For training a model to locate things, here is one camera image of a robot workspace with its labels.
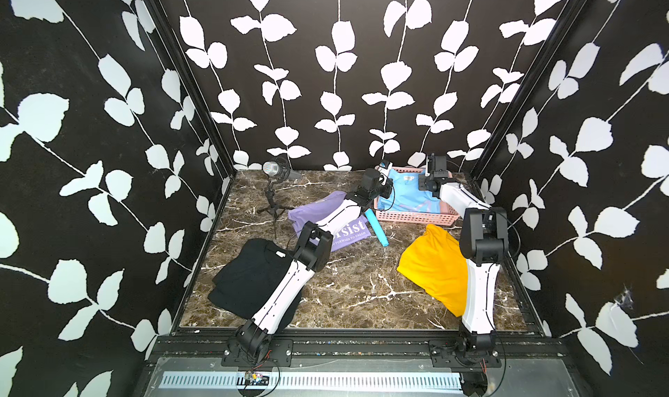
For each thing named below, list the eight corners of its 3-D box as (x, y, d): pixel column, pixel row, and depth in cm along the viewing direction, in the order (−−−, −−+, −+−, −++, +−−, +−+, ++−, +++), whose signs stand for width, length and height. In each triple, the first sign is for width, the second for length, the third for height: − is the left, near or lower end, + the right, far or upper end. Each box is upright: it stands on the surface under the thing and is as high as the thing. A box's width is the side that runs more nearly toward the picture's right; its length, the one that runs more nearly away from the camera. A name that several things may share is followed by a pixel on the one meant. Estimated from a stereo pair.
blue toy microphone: (383, 247, 99) (385, 242, 95) (364, 215, 108) (365, 210, 105) (390, 244, 99) (391, 239, 96) (370, 213, 109) (371, 208, 106)
